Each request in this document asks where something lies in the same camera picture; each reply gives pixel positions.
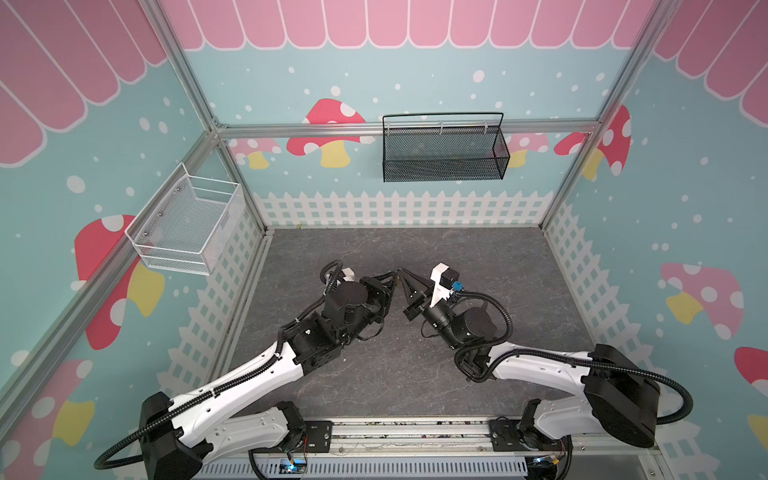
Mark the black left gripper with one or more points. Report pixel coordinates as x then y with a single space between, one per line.
384 292

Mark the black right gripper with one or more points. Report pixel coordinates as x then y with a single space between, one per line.
417 298

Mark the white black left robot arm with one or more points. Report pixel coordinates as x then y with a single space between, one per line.
178 435

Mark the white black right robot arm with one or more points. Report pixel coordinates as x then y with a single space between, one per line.
603 392

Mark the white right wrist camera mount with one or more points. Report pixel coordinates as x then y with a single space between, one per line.
445 283

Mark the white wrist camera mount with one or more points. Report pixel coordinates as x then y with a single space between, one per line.
346 275
445 283

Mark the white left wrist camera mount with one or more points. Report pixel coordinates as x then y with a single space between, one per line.
346 275

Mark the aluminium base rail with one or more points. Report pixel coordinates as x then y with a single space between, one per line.
271 433

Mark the black mesh wall basket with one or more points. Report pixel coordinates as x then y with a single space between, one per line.
435 147

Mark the white wire wall basket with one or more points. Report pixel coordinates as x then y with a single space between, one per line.
187 223

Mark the white ribbed cable duct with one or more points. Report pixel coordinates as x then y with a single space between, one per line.
395 468

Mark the aluminium frame profile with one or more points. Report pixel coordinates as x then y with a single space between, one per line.
39 368

